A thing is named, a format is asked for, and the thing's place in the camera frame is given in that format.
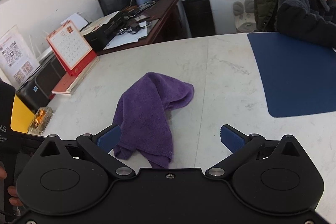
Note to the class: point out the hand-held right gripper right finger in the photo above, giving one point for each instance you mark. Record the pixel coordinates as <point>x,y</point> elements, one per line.
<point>232,138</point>

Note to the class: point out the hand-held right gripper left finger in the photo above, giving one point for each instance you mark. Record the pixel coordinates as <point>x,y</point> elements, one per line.
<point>109,138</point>

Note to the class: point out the purple towel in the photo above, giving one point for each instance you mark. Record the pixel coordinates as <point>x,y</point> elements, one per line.
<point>141,108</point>

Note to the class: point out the person's left hand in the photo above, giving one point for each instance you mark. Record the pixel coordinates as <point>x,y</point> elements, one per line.
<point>14,195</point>

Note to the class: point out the yellow box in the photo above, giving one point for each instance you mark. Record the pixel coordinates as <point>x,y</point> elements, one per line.
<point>22,113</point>

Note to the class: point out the orange peels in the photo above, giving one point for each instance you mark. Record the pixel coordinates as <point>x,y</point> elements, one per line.
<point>38,119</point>

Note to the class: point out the glass ashtray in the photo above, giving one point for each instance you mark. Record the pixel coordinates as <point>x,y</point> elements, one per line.
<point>39,123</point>

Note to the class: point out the black printer with blue sticker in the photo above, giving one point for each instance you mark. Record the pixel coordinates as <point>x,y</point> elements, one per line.
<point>42,79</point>

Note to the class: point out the white code sign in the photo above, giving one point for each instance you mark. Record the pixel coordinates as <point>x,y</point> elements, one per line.
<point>15,53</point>

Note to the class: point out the red book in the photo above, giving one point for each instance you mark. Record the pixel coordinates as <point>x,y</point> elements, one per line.
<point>65,85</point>

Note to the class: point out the red desk calendar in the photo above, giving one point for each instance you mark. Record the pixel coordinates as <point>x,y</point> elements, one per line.
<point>71,48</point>

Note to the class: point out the blue desk mat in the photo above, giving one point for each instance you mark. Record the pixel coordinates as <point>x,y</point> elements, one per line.
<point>294,69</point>

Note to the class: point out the loose white papers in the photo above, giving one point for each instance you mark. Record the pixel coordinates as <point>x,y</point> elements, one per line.
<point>126,39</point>

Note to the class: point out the flat black printer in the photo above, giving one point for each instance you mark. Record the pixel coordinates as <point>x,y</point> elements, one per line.
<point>105,29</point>

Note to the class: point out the white paper sheet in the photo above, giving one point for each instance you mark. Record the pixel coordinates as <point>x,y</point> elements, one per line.
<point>74,19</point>

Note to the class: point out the grey foot massager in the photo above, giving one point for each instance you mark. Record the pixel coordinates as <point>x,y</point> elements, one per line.
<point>244,16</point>

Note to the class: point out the black water dispenser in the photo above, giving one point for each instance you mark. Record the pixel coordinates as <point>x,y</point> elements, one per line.
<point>198,16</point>

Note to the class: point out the brown wooden desk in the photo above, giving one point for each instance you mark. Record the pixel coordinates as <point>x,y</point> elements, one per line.
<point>162,19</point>

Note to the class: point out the black monitor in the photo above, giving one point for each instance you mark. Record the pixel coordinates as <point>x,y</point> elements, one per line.
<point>110,1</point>

